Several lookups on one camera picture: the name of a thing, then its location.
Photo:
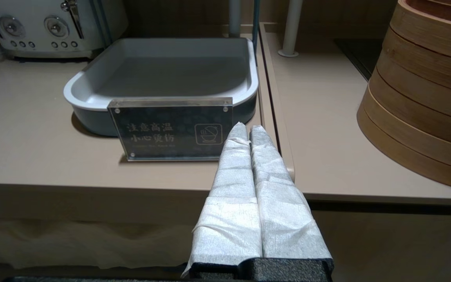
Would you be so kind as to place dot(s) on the white retro toaster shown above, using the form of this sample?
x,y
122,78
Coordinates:
x,y
33,39

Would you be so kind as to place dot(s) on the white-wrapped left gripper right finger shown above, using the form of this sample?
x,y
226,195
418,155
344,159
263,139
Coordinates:
x,y
284,219

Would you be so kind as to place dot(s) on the bamboo steamer basket tier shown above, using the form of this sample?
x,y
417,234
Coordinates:
x,y
433,58
425,102
437,27
417,152

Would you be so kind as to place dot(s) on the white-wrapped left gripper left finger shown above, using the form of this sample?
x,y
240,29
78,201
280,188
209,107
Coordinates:
x,y
233,203

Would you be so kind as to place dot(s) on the clear acrylic warning sign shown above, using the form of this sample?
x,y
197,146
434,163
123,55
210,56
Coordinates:
x,y
163,133

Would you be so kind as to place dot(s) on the dark grey white-lined rack tray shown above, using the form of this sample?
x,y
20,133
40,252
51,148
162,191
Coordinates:
x,y
163,70

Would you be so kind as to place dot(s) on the black recessed cooktop panel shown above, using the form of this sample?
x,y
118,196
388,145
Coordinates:
x,y
360,55

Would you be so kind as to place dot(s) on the beige wrinkled table skirt cloth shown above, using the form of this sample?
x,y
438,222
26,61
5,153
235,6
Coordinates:
x,y
73,243

